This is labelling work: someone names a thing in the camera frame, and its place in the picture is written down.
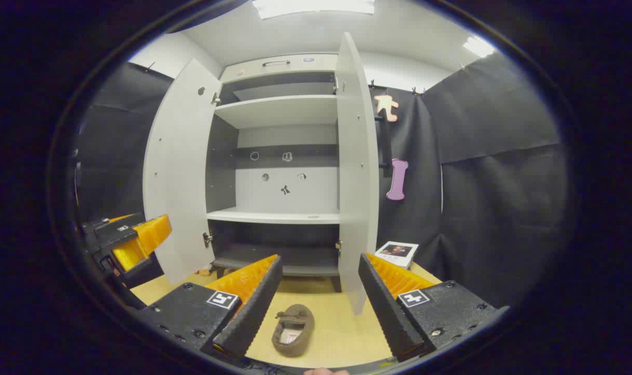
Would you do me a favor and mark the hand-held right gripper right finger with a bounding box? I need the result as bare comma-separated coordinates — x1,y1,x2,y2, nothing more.
358,253,510,363

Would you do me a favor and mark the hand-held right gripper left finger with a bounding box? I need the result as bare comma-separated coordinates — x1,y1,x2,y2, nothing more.
138,254,284,360

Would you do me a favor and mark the white cabinet door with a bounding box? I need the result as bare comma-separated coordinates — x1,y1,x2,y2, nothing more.
336,31,380,316
143,57,222,286

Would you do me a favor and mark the white shoe cabinet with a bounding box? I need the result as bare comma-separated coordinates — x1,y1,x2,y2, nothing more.
205,52,342,293

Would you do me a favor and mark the white cabinet drawer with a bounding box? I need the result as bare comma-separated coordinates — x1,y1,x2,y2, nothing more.
219,53,339,84

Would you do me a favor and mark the black backdrop cloth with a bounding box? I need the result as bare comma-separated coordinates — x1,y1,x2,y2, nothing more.
76,52,569,308

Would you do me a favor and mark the small ceiling light panel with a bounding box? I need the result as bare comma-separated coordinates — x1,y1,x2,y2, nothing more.
463,35,496,58

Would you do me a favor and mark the large ceiling light panel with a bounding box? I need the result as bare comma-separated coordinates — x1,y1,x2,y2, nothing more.
252,0,375,20

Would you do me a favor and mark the black door handle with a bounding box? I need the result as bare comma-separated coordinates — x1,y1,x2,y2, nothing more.
374,89,393,170

